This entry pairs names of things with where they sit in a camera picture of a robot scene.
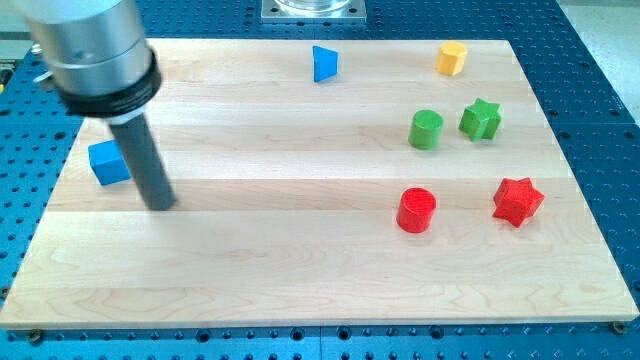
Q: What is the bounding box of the red star block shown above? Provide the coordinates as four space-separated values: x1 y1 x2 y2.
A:
492 178 545 228

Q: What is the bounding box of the green cylinder block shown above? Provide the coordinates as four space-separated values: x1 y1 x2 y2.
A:
408 110 444 150

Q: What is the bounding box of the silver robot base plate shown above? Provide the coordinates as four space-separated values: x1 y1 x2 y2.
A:
260 0 367 23

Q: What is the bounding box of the red cylinder block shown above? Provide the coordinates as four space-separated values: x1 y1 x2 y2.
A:
396 187 437 233

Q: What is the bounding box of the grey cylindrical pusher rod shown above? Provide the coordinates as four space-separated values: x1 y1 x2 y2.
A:
109 114 176 211

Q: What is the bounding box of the yellow hexagonal block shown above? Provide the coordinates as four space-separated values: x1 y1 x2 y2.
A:
435 40 468 76

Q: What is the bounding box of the light wooden board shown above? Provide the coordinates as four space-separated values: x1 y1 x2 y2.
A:
1 39 638 330

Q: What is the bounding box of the blue triangular prism block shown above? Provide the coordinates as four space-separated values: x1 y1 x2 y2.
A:
312 45 339 83

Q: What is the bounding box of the green star block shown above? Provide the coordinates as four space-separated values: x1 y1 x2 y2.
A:
458 98 502 142

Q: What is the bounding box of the blue wooden cube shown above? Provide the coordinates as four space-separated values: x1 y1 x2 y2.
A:
88 140 131 186

